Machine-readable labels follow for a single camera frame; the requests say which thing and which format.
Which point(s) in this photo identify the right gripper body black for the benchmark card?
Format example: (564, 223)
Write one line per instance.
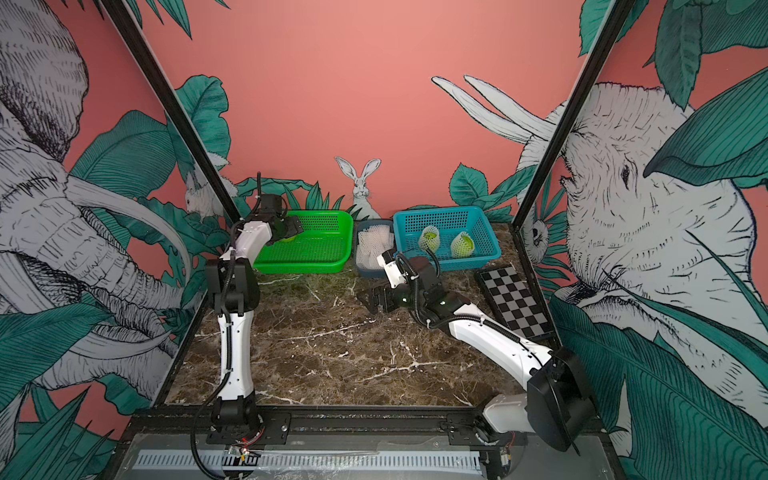
(402, 300)

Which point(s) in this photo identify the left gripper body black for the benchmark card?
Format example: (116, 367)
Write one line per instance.
(288, 228)

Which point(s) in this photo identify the custard apple with dark spots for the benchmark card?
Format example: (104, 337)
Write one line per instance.
(431, 241)

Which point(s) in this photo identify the white foam net sleeve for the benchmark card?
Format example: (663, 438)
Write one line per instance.
(462, 245)
(429, 228)

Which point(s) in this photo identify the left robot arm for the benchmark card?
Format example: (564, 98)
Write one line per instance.
(235, 295)

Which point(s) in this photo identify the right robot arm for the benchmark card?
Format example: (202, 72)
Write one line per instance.
(557, 401)

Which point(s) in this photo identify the grey bin of foam nets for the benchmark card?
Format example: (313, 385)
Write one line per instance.
(371, 239)

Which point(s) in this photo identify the green plastic basket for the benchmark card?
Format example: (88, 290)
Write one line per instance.
(323, 247)

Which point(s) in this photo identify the teal plastic basket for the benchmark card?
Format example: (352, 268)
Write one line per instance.
(451, 224)

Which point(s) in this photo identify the checkerboard calibration board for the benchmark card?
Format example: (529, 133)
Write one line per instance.
(513, 304)

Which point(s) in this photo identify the black front frame rail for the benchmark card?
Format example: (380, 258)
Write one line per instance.
(281, 423)

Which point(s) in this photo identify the black frame post left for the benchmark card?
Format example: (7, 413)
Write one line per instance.
(121, 17)

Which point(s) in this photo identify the black frame post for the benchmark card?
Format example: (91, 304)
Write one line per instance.
(121, 17)
(611, 27)

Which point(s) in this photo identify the white slotted cable duct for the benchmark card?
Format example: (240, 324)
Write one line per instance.
(462, 462)

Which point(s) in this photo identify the black frame post right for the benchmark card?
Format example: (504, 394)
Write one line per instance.
(611, 27)

